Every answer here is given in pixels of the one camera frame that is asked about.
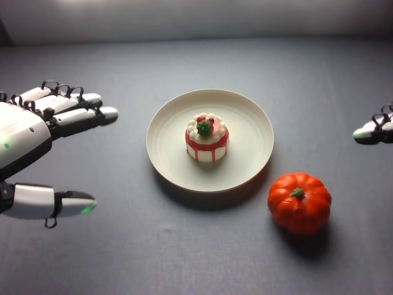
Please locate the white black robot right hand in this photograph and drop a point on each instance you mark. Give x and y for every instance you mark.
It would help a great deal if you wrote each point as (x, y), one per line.
(380, 132)

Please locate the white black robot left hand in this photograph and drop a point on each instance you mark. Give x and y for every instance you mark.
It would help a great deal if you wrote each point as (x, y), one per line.
(21, 132)

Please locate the orange toy pumpkin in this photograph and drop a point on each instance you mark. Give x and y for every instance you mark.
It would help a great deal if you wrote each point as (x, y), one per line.
(301, 209)

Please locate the white round plate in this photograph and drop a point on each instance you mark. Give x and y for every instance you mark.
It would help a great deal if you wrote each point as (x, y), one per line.
(245, 138)

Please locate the toy cake with red icing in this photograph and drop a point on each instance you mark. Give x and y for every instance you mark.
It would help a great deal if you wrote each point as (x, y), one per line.
(205, 150)

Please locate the grey table cloth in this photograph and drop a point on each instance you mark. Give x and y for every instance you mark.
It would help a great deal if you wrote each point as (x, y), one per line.
(196, 261)

